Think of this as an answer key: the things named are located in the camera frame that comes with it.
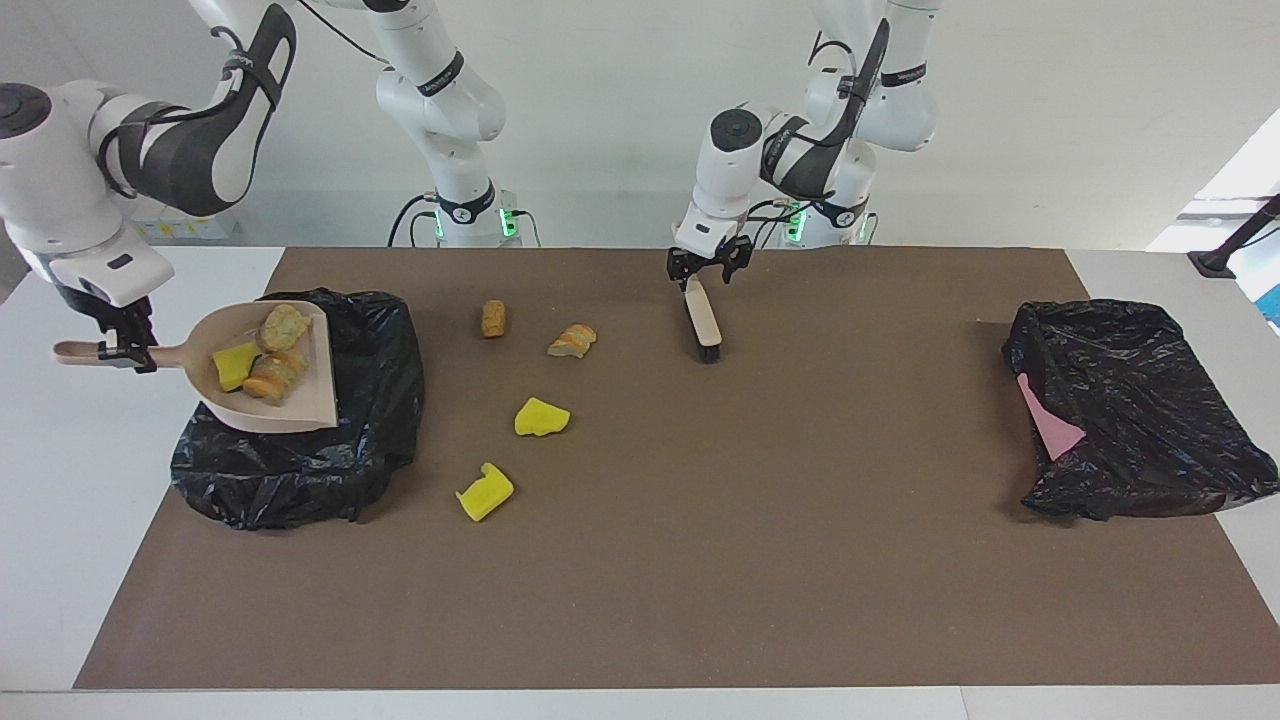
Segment beige hand brush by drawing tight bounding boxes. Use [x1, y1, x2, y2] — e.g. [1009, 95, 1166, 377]
[683, 277, 723, 363]

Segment small yellow sponge wedge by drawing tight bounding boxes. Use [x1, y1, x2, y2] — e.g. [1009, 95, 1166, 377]
[211, 343, 263, 393]

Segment orange striped roll toy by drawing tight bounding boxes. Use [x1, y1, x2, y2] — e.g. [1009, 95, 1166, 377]
[243, 349, 311, 406]

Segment pale bun foam toy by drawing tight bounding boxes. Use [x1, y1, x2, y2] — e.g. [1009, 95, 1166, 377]
[260, 303, 313, 353]

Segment beige plastic dustpan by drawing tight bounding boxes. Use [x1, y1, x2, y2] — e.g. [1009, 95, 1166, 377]
[52, 300, 339, 434]

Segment notched yellow sponge piece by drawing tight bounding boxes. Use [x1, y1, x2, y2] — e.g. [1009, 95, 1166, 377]
[456, 461, 515, 523]

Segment black trash bag bin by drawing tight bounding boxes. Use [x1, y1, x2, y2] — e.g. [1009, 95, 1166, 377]
[170, 288, 426, 531]

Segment black bag bin with board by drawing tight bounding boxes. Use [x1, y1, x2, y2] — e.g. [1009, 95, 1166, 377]
[1002, 298, 1280, 522]

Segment pink flat board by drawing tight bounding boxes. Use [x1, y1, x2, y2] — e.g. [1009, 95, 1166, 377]
[1015, 372, 1087, 462]

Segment brown table mat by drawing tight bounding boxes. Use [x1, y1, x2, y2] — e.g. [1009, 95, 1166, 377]
[73, 247, 1280, 691]

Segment white wall socket boxes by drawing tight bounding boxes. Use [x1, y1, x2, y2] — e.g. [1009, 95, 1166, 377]
[130, 190, 239, 241]

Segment black base power cable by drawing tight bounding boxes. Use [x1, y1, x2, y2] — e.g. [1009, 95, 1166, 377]
[387, 193, 441, 248]

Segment black camera stand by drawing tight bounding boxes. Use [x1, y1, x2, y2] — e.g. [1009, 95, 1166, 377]
[1188, 193, 1280, 279]

